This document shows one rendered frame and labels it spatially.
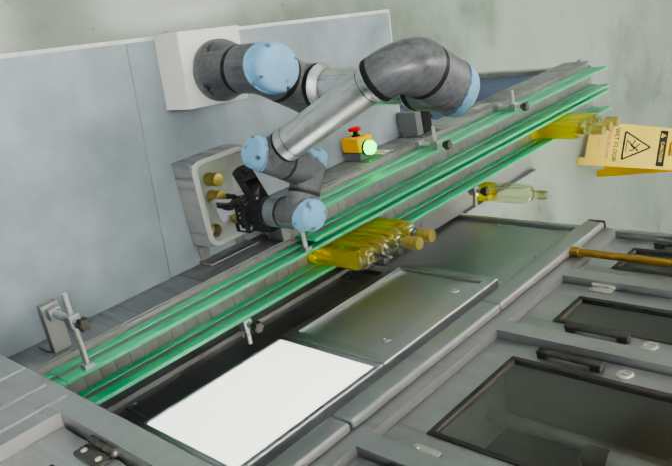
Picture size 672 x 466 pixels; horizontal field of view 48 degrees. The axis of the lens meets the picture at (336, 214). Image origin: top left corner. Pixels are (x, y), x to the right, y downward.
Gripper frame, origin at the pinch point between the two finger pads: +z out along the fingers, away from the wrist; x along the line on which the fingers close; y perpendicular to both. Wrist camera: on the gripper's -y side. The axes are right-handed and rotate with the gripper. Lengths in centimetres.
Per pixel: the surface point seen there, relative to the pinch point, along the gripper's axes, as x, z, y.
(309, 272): 13.4, -11.7, 26.0
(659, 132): 356, 34, 95
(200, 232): -8.1, 0.6, 6.5
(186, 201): -7.8, 3.2, -1.7
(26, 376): -73, -47, -2
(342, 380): -14, -47, 34
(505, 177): 118, -7, 37
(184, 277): -15.8, 1.3, 15.6
